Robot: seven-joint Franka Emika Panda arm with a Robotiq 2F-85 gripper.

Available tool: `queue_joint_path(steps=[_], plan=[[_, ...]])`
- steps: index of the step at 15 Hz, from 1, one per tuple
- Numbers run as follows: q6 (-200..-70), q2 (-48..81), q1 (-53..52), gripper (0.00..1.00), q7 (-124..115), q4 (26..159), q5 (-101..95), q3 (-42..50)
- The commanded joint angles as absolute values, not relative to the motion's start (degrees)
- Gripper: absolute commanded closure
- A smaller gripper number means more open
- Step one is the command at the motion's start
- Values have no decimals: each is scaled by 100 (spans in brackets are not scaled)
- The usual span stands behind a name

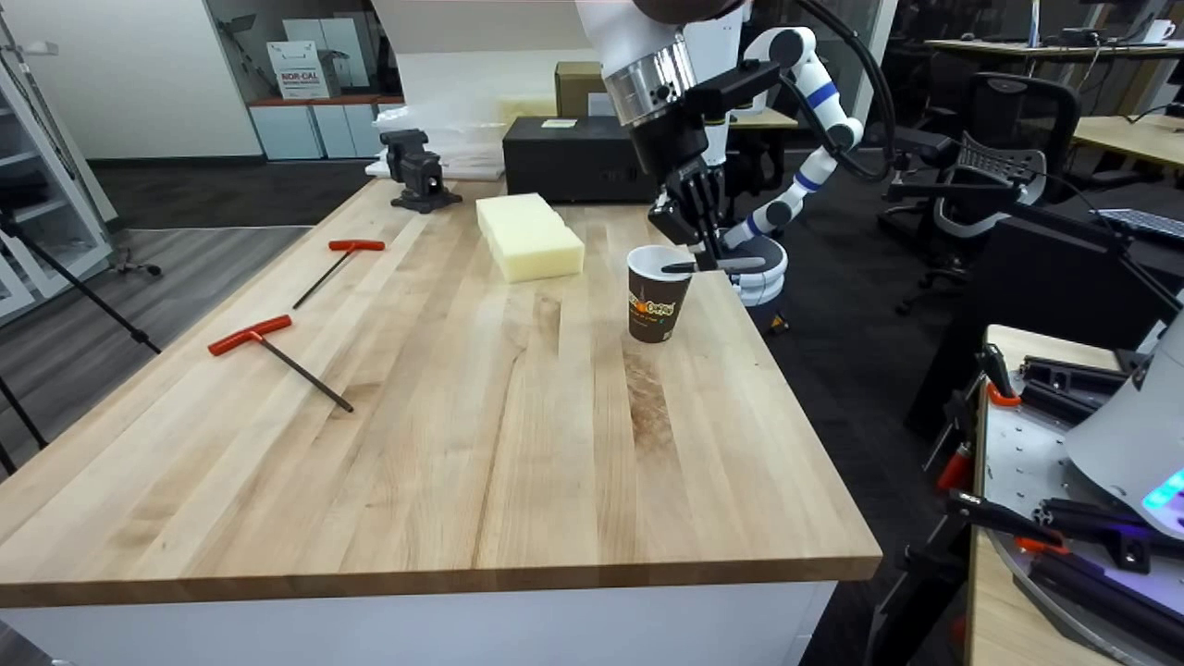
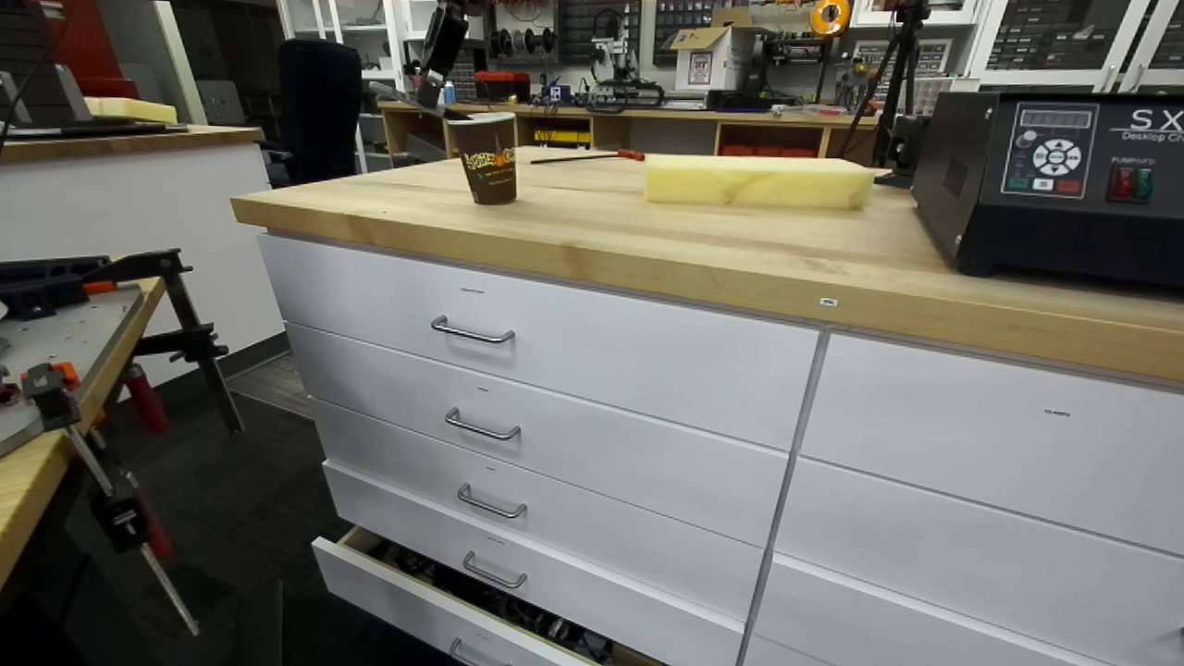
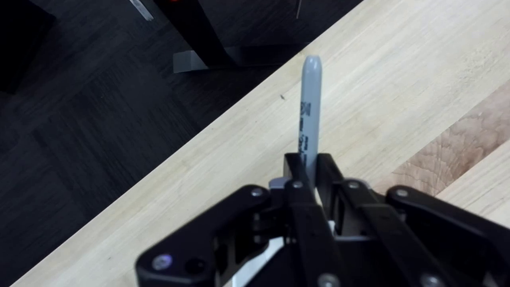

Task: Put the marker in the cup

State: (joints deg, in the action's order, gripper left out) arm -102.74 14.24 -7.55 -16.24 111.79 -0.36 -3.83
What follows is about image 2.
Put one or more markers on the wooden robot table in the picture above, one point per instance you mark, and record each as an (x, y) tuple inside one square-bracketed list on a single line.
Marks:
[(38, 483)]

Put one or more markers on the yellow foam slab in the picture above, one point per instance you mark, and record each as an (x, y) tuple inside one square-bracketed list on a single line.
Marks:
[(131, 114)]

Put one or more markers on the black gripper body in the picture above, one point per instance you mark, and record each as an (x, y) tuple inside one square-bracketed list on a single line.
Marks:
[(444, 43)]

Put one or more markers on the black office chair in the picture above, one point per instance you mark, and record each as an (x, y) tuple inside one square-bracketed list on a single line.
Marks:
[(321, 114)]

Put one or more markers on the yellow round tool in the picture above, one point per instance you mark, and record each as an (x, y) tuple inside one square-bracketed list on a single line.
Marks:
[(829, 15)]

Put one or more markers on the white framed dark panel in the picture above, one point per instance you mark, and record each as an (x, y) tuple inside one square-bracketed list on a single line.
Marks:
[(1055, 30)]

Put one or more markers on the yellow foam block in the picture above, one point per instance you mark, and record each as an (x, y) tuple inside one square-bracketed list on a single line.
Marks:
[(759, 183)]

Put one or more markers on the red cabinet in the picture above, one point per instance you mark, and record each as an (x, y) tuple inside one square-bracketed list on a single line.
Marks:
[(95, 43)]

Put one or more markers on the small model house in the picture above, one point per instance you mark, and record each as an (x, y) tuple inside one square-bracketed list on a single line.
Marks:
[(706, 62)]

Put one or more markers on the brown paper cup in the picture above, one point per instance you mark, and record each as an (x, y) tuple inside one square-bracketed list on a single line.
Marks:
[(489, 170)]

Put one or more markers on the white counter with wooden top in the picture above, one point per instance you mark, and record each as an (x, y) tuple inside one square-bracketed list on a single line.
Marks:
[(136, 224)]

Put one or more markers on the wide white cabinet drawer front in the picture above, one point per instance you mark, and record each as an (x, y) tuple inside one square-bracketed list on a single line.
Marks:
[(1010, 430), (862, 632), (987, 567)]

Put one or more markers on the black and orange bar clamp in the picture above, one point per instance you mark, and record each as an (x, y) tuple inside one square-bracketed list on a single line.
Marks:
[(172, 321), (111, 495)]

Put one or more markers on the red toolbox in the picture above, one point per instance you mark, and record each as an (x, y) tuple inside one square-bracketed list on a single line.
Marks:
[(506, 84)]

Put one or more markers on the white drawer holding dark tools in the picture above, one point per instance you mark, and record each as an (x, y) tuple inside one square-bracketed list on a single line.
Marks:
[(407, 604)]

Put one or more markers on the white cabinet with wooden top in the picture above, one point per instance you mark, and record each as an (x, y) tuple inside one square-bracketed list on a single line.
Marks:
[(688, 261)]

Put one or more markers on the black electronic controller box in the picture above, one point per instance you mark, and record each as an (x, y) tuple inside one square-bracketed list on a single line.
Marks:
[(1060, 186)]

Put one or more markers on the wooden workbench with shelves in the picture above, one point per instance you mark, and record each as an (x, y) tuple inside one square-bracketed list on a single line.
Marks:
[(688, 124)]

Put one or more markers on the black camera tripod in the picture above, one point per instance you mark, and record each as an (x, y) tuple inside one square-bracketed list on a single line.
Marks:
[(894, 77)]

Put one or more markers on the round metal screw insert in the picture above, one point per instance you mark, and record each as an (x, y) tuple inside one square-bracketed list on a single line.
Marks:
[(829, 300)]

